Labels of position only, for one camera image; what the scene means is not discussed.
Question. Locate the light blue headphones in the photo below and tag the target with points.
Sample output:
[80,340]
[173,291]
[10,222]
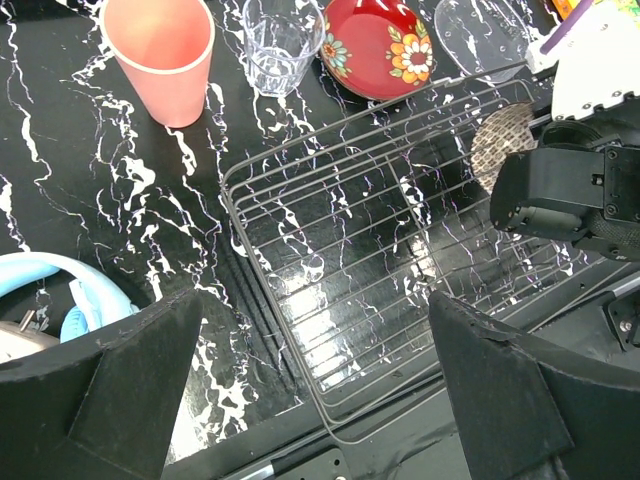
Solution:
[98,300]

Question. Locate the brown patterned bowl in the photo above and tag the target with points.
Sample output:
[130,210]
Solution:
[503,132]

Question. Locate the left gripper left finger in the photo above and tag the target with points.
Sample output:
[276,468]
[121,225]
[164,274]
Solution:
[102,406]

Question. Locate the pink plastic cup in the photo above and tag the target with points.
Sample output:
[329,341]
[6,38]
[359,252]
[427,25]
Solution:
[165,50]

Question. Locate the black wire dish rack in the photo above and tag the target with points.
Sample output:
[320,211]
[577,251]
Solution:
[351,227]

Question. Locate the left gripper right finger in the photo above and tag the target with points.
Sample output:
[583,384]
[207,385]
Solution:
[527,408]

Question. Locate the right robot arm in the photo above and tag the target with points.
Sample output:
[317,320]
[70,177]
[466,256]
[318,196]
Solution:
[595,55]

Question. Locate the red floral plate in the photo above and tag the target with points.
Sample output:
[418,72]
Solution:
[379,50]

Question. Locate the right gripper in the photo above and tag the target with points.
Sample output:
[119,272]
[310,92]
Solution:
[579,185]

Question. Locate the orange paperback book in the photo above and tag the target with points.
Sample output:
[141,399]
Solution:
[564,7]

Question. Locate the clear glass plate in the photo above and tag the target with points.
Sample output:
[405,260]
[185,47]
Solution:
[486,39]

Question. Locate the clear plastic tumbler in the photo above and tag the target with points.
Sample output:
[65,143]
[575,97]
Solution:
[281,39]

